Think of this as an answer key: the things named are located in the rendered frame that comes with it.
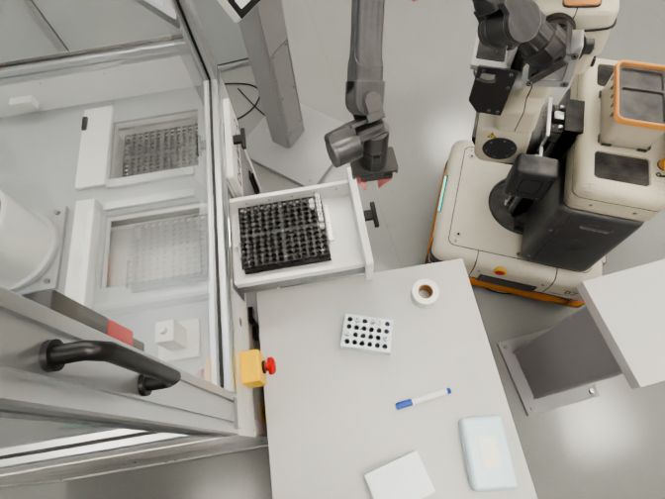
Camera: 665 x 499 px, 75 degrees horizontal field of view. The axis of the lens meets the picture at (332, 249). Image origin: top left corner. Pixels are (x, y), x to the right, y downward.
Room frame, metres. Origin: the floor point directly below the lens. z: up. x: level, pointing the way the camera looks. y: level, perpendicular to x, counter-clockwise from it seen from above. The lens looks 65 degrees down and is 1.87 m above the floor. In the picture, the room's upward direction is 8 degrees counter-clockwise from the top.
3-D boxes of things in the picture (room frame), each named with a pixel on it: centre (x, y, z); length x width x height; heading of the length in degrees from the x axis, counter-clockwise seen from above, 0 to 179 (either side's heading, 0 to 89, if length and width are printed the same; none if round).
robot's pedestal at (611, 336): (0.21, -0.80, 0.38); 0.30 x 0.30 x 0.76; 7
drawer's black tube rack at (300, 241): (0.53, 0.12, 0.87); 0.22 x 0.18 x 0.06; 91
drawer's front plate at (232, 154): (0.85, 0.25, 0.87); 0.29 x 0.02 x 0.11; 1
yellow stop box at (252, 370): (0.20, 0.22, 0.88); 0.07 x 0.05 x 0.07; 1
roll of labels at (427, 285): (0.35, -0.22, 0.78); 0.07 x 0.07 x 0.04
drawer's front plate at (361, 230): (0.54, -0.08, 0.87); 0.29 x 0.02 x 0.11; 1
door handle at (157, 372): (0.10, 0.21, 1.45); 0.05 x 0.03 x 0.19; 91
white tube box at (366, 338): (0.27, -0.06, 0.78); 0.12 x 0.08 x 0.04; 74
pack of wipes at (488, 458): (-0.04, -0.28, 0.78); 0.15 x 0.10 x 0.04; 177
